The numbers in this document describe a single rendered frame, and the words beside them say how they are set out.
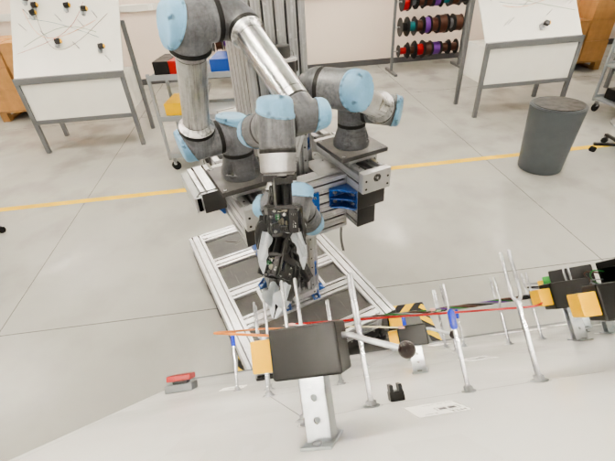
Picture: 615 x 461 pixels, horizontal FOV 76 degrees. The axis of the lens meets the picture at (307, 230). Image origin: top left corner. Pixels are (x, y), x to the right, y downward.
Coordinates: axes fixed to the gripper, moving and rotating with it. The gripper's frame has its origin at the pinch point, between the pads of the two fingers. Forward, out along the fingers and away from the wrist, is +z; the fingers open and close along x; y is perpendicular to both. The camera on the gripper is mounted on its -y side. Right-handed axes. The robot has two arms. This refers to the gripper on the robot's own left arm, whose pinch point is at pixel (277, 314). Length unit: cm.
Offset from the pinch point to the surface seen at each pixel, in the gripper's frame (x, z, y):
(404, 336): 40.4, 2.7, 17.7
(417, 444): 54, 13, 49
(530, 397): 59, 8, 36
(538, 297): 57, -10, -5
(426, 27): -143, -541, -391
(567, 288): 61, -13, -5
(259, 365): 42, 10, 53
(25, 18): -441, -282, 7
